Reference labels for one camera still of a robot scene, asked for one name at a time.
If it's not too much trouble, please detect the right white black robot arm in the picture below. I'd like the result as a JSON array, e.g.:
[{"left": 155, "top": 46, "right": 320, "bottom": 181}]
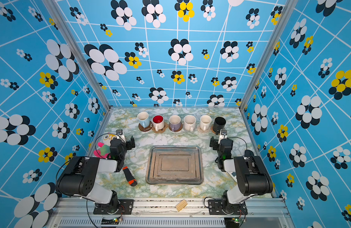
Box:
[{"left": 210, "top": 137, "right": 273, "bottom": 215}]

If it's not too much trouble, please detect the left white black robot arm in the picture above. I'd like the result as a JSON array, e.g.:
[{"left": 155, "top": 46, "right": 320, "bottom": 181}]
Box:
[{"left": 56, "top": 136, "right": 137, "bottom": 215}]

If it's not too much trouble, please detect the multicolour woven round coaster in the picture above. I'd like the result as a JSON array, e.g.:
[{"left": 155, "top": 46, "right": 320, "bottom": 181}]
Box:
[{"left": 197, "top": 125, "right": 211, "bottom": 134}]

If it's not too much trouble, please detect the white calculator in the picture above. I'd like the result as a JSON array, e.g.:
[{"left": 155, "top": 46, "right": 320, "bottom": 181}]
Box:
[{"left": 228, "top": 172, "right": 237, "bottom": 182}]

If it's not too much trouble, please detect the cork paw print coaster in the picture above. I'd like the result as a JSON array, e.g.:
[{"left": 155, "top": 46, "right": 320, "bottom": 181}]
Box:
[{"left": 152, "top": 123, "right": 168, "bottom": 134}]

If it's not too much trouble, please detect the purple mug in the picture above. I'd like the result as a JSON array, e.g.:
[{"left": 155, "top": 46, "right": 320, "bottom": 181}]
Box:
[{"left": 169, "top": 115, "right": 182, "bottom": 124}]

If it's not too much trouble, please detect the black mug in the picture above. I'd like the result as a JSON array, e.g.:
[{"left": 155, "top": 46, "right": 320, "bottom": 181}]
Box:
[{"left": 212, "top": 117, "right": 226, "bottom": 135}]

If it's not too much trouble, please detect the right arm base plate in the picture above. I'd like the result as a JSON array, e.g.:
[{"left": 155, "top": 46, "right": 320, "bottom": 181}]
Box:
[{"left": 208, "top": 199, "right": 248, "bottom": 216}]

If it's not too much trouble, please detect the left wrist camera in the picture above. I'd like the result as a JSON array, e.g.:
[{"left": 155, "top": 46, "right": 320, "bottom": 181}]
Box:
[{"left": 116, "top": 129, "right": 126, "bottom": 142}]

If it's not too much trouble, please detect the red interior mug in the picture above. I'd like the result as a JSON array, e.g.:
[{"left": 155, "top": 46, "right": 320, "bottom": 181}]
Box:
[{"left": 152, "top": 115, "right": 165, "bottom": 132}]

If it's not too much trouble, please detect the small wooden block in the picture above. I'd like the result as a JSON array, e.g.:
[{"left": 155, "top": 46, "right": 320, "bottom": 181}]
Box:
[{"left": 175, "top": 199, "right": 188, "bottom": 212}]

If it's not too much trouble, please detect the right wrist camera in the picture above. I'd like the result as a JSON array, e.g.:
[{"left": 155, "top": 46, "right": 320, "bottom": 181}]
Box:
[{"left": 218, "top": 129, "right": 227, "bottom": 144}]

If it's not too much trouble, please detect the plush toy white pink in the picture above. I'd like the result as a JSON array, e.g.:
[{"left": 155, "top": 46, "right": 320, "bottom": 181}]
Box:
[{"left": 94, "top": 134, "right": 117, "bottom": 160}]

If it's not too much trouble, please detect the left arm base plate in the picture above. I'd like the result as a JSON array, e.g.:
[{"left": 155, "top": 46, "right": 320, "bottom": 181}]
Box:
[{"left": 93, "top": 199, "right": 134, "bottom": 215}]

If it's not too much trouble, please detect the dark brown round coaster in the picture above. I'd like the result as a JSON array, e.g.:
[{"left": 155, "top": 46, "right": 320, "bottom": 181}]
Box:
[{"left": 138, "top": 122, "right": 153, "bottom": 132}]

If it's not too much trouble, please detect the brown wooden round coaster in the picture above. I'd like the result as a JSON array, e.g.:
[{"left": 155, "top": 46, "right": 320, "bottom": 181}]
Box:
[{"left": 168, "top": 123, "right": 183, "bottom": 133}]

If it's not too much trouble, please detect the light blue mug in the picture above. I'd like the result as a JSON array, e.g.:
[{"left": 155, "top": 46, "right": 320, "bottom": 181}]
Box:
[{"left": 137, "top": 112, "right": 150, "bottom": 128}]

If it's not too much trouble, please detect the metal tray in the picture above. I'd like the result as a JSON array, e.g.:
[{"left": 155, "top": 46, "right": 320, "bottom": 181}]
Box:
[{"left": 146, "top": 146, "right": 204, "bottom": 185}]

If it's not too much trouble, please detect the black computer mouse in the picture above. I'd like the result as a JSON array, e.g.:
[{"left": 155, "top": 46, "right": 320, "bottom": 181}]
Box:
[{"left": 244, "top": 150, "right": 254, "bottom": 157}]

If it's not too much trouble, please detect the aluminium front rail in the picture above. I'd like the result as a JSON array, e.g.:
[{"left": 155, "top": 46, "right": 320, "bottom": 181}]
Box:
[{"left": 47, "top": 198, "right": 295, "bottom": 228}]

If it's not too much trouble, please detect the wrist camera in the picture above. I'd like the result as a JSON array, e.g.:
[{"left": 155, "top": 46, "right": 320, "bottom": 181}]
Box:
[
  {"left": 116, "top": 129, "right": 126, "bottom": 142},
  {"left": 218, "top": 129, "right": 227, "bottom": 144}
]

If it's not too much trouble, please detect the white mug back row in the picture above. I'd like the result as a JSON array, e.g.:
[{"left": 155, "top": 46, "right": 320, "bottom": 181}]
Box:
[{"left": 200, "top": 115, "right": 212, "bottom": 128}]

